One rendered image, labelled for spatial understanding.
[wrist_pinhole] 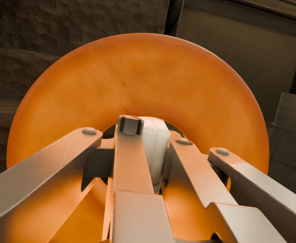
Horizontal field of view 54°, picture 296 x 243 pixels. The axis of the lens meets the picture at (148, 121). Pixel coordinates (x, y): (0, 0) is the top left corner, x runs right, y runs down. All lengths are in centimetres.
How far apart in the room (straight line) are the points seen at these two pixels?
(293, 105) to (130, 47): 260
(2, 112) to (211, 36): 712
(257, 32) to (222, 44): 101
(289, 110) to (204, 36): 485
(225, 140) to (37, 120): 10
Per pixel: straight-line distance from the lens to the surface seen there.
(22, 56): 49
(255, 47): 810
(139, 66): 16
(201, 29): 729
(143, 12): 57
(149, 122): 15
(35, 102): 16
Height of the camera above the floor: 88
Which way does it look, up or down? 11 degrees down
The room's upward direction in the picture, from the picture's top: 11 degrees clockwise
